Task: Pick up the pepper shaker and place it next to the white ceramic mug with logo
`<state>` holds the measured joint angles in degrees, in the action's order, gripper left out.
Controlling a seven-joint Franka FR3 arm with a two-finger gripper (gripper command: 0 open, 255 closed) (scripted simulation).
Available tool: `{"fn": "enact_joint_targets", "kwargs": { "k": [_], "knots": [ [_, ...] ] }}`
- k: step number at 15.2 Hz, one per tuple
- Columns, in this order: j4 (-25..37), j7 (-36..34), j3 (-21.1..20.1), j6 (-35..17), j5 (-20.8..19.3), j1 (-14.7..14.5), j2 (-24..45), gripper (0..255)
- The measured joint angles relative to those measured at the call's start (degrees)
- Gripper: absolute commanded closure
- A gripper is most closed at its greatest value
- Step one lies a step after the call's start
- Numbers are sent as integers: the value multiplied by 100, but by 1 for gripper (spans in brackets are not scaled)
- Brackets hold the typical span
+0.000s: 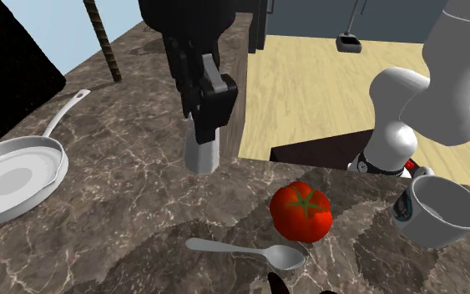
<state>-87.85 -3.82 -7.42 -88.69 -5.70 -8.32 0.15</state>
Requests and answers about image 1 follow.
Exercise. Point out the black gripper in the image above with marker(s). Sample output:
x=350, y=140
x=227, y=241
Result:
x=185, y=18

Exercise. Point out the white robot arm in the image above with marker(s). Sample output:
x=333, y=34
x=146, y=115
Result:
x=450, y=101

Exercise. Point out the grey cylindrical shaker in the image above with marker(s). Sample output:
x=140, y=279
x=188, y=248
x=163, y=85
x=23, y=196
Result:
x=202, y=159

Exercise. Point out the dark cabinet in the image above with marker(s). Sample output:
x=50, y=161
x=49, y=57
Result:
x=259, y=24

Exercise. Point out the brown twisted pole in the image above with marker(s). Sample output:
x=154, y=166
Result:
x=104, y=40

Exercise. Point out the dark robot stand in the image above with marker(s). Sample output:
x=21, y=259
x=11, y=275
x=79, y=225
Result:
x=320, y=152

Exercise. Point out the red tomato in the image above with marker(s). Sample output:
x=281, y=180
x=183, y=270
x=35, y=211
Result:
x=299, y=218

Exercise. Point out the grey spoon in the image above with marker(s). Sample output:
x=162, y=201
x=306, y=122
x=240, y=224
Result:
x=283, y=257

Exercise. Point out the large black box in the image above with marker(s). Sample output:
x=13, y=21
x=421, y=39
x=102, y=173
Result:
x=6, y=73

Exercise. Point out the white frying pan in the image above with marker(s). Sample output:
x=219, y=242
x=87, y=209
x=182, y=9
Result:
x=19, y=179

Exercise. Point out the dark brown object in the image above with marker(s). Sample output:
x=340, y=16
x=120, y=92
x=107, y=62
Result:
x=278, y=285

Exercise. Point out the white mug with print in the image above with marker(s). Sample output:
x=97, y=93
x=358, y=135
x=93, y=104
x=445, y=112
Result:
x=442, y=211

